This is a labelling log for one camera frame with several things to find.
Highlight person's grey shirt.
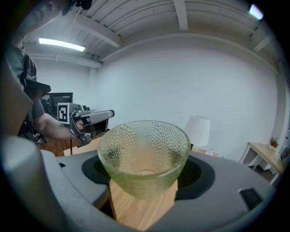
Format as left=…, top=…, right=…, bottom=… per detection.
left=5, top=48, right=46, bottom=136

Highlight chest-worn black tablet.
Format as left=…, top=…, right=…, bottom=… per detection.
left=24, top=78, right=52, bottom=95

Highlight wooden table white legs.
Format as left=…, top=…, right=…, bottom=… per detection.
left=63, top=135, right=219, bottom=230
left=239, top=142, right=285, bottom=185

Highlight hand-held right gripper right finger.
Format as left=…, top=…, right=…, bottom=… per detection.
left=156, top=151, right=276, bottom=231

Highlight red flower plant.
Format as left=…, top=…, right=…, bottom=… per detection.
left=269, top=136, right=279, bottom=150

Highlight textured clear glass cup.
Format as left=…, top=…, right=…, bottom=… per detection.
left=97, top=120, right=191, bottom=200

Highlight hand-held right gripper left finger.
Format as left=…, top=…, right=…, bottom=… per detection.
left=40, top=150, right=116, bottom=225

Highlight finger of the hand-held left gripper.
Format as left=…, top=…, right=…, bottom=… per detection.
left=88, top=110, right=115, bottom=136

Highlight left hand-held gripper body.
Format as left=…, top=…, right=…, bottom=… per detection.
left=57, top=102, right=96, bottom=145

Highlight person's head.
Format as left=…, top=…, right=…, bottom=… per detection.
left=17, top=0, right=68, bottom=44

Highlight white shade table lamp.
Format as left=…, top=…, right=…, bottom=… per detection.
left=183, top=115, right=211, bottom=150

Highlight long ceiling light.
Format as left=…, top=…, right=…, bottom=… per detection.
left=248, top=4, right=265, bottom=20
left=38, top=38, right=86, bottom=52

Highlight black head-worn camera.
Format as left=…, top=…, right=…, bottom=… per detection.
left=62, top=0, right=93, bottom=15

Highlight person's left forearm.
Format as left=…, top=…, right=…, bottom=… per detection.
left=34, top=112, right=71, bottom=140

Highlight person's left hand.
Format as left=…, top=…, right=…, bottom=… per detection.
left=65, top=117, right=92, bottom=139

